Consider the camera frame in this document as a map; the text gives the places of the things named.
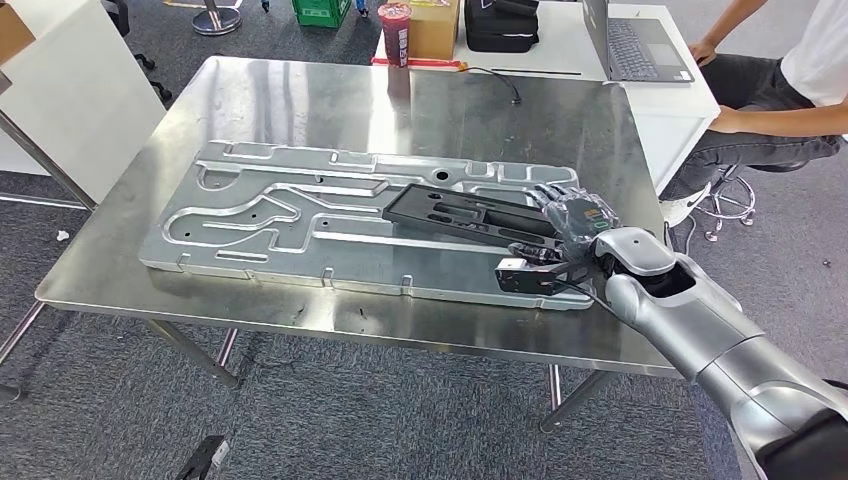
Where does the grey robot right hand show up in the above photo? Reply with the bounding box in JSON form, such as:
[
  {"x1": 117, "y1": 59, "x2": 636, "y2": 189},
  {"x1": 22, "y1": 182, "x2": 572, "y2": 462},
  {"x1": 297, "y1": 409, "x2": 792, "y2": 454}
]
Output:
[{"x1": 508, "y1": 184, "x2": 623, "y2": 266}]

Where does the black plastic panel part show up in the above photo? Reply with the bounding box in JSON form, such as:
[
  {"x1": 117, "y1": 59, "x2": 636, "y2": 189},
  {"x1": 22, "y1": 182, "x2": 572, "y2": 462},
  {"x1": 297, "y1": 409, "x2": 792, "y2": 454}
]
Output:
[{"x1": 382, "y1": 183, "x2": 564, "y2": 252}]

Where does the stainless steel workbench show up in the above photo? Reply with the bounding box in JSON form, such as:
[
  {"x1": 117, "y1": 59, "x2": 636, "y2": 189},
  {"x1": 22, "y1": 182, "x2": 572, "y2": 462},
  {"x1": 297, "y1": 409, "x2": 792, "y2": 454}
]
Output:
[{"x1": 0, "y1": 54, "x2": 685, "y2": 436}]

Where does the chrome stool with black seat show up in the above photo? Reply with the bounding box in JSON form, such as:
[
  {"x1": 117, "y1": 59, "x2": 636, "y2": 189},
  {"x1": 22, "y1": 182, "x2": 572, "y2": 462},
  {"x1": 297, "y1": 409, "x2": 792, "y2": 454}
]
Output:
[{"x1": 692, "y1": 158, "x2": 813, "y2": 244}]

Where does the grey laptop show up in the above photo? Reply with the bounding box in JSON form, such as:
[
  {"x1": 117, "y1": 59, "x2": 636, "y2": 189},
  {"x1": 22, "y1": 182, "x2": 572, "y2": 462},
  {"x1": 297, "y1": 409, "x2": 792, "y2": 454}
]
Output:
[{"x1": 581, "y1": 0, "x2": 696, "y2": 85}]

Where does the person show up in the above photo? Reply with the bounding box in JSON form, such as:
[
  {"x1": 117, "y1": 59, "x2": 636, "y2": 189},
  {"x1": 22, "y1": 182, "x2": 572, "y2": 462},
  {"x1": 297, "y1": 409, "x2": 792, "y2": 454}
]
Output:
[{"x1": 659, "y1": 0, "x2": 848, "y2": 230}]

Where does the black bag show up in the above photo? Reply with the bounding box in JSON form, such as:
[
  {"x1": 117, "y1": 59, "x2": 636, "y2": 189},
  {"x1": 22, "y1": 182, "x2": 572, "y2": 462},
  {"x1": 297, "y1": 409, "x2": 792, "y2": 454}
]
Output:
[{"x1": 463, "y1": 0, "x2": 541, "y2": 54}]

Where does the red flat bar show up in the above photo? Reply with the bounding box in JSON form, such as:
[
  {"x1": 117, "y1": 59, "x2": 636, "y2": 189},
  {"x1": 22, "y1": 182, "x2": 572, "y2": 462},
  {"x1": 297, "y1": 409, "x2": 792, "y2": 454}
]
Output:
[{"x1": 369, "y1": 56, "x2": 470, "y2": 73}]

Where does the brown cardboard box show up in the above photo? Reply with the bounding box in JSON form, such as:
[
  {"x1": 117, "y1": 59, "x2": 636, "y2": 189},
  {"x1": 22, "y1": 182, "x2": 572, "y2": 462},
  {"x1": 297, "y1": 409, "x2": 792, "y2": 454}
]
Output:
[{"x1": 405, "y1": 0, "x2": 462, "y2": 62}]

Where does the red drink cup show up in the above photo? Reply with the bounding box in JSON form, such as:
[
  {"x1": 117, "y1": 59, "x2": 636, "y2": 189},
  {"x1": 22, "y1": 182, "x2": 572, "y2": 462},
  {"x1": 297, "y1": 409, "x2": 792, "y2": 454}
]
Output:
[{"x1": 376, "y1": 1, "x2": 414, "y2": 70}]

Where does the large stamped metal panel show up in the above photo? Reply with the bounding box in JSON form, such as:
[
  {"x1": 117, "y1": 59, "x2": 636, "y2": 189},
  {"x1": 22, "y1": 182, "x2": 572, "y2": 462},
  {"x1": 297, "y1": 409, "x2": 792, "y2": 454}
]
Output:
[{"x1": 137, "y1": 140, "x2": 598, "y2": 311}]

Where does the green plastic crate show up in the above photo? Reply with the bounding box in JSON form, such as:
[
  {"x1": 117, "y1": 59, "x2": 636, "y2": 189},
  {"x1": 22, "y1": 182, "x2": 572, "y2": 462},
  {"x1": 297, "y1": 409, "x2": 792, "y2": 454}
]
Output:
[{"x1": 291, "y1": 0, "x2": 353, "y2": 30}]

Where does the black office chair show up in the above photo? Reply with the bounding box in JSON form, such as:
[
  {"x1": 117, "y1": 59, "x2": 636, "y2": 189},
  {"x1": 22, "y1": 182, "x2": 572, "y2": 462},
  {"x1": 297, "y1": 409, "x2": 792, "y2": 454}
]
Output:
[{"x1": 99, "y1": 0, "x2": 175, "y2": 102}]

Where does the white cabinet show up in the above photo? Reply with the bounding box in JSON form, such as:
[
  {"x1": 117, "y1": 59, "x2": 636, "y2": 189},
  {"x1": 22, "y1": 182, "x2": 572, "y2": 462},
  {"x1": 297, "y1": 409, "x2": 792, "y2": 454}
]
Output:
[{"x1": 0, "y1": 0, "x2": 168, "y2": 205}]

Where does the tan cardboard box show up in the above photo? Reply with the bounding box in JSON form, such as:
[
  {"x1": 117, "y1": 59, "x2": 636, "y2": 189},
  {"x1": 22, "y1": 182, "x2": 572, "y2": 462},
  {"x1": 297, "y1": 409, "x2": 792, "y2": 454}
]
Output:
[{"x1": 0, "y1": 3, "x2": 36, "y2": 68}]

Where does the black right wrist camera bracket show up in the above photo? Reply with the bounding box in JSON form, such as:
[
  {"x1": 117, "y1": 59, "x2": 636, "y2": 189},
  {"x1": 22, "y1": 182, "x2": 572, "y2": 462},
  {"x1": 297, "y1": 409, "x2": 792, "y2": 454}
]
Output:
[{"x1": 523, "y1": 261, "x2": 594, "y2": 297}]

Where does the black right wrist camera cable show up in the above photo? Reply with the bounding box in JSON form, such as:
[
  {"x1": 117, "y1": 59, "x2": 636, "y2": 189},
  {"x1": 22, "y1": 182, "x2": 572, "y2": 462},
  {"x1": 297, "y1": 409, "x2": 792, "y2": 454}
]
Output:
[{"x1": 553, "y1": 278, "x2": 624, "y2": 319}]

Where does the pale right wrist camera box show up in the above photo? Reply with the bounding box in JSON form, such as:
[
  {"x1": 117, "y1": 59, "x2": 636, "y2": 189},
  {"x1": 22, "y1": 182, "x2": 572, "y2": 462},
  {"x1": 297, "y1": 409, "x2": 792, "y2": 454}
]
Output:
[{"x1": 494, "y1": 256, "x2": 535, "y2": 294}]

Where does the black cable with plug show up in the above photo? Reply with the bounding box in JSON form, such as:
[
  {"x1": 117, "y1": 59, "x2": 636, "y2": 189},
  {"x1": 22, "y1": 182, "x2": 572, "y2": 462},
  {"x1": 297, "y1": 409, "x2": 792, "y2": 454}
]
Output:
[{"x1": 463, "y1": 64, "x2": 525, "y2": 107}]

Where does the chrome round pedestal base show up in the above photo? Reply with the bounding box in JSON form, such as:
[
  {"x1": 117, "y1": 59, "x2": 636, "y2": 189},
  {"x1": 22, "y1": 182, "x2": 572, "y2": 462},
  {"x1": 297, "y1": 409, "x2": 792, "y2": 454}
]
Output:
[{"x1": 190, "y1": 0, "x2": 244, "y2": 37}]

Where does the steel side table frame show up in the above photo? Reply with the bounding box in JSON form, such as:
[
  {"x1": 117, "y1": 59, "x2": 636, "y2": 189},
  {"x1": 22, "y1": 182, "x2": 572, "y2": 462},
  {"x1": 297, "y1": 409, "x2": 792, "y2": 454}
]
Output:
[{"x1": 0, "y1": 69, "x2": 99, "y2": 213}]

